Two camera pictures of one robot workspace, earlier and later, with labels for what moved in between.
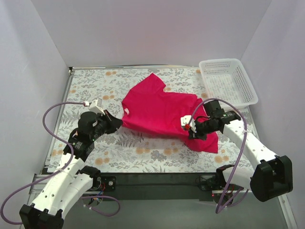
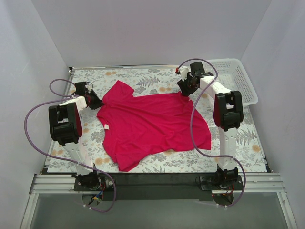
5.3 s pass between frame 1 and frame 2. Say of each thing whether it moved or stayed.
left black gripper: moved
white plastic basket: stayed
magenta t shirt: moved
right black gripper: moved
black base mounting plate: stayed
